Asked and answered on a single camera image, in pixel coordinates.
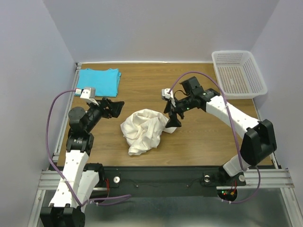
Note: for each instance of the white plastic basket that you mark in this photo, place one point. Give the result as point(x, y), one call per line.
point(238, 74)

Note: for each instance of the table edge rail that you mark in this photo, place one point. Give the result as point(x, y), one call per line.
point(58, 146)
point(263, 116)

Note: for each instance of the right table edge rail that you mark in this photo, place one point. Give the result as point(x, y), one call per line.
point(263, 116)

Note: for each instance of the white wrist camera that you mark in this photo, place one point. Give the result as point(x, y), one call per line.
point(166, 94)
point(88, 95)

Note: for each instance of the left table edge rail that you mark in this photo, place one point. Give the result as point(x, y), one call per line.
point(58, 146)

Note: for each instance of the aluminium frame rail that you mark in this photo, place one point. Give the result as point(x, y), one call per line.
point(270, 178)

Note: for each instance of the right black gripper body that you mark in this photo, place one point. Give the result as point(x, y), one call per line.
point(183, 105)

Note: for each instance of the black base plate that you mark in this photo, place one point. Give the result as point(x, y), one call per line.
point(167, 181)

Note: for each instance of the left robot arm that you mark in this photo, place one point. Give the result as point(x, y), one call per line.
point(78, 179)

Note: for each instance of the folded blue t shirt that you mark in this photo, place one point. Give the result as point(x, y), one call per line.
point(106, 82)

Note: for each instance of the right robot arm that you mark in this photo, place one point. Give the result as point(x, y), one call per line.
point(258, 137)

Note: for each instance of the white t shirt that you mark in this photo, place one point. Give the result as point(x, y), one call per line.
point(142, 130)

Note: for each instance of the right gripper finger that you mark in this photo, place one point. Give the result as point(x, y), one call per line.
point(169, 107)
point(173, 121)

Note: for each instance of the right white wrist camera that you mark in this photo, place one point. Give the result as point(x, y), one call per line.
point(166, 94)

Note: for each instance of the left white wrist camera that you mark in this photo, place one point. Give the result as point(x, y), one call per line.
point(88, 95)

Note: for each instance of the electronics board with leds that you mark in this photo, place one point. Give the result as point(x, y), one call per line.
point(227, 193)

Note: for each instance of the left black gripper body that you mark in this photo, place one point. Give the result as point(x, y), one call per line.
point(98, 111)

